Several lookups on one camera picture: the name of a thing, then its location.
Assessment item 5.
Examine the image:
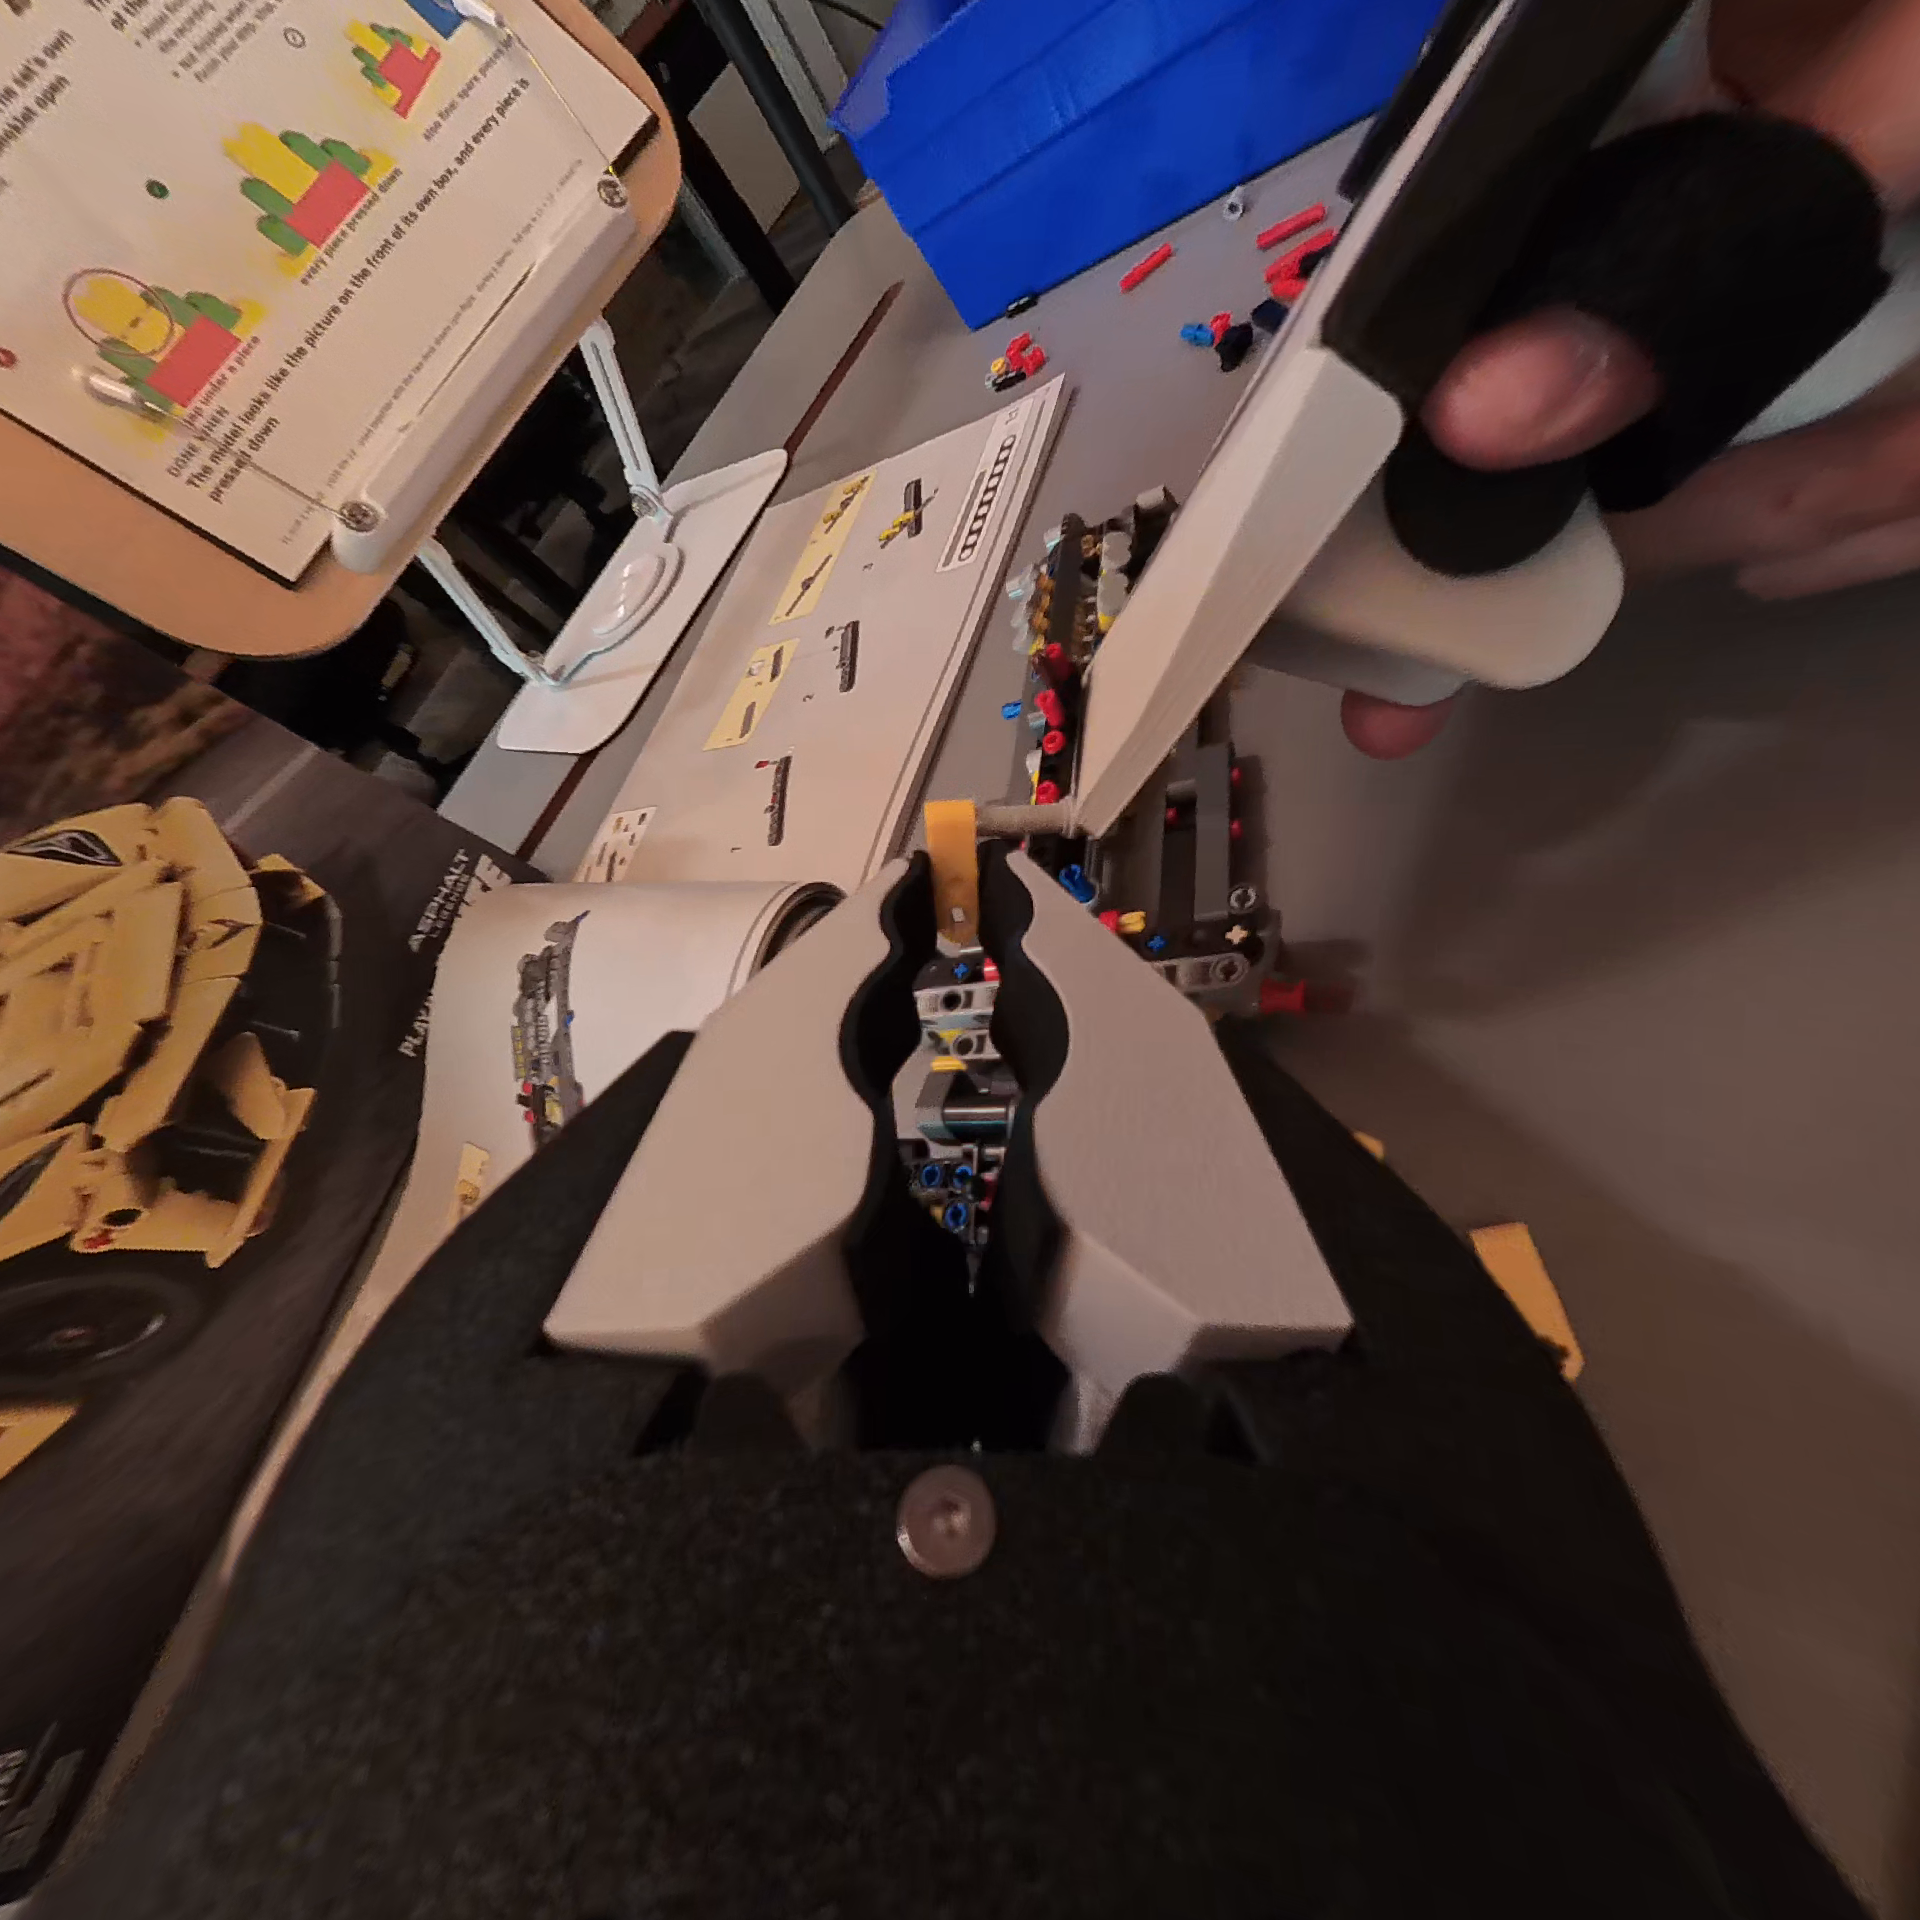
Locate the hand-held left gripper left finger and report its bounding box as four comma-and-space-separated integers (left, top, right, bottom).
545, 853, 932, 1382

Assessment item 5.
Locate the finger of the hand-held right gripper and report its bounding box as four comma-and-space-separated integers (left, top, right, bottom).
1074, 347, 1416, 839

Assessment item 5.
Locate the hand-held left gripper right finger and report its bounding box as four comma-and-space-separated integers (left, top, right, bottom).
996, 847, 1356, 1389

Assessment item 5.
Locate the lego car chassis model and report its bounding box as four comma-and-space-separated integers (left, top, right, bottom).
897, 487, 1586, 1385

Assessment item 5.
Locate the yellow lego connector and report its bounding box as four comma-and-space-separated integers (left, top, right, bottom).
921, 799, 986, 956

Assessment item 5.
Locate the scatter of small lego pins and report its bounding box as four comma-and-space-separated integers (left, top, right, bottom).
983, 188, 1345, 401

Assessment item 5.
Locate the lego instruction booklet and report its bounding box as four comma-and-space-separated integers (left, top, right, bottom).
404, 373, 1076, 1203

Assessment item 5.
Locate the lego set box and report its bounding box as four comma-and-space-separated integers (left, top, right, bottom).
0, 569, 548, 1900

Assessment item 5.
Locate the person's right hand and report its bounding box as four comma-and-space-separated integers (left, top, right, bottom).
1340, 0, 1920, 761

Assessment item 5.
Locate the blue plastic bin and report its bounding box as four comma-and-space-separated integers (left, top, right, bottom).
831, 0, 1455, 337

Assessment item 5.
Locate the instruction card on stand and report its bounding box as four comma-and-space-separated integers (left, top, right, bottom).
0, 0, 793, 756

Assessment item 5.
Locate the printed instruction sheet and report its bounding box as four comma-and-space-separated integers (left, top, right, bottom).
0, 0, 664, 588

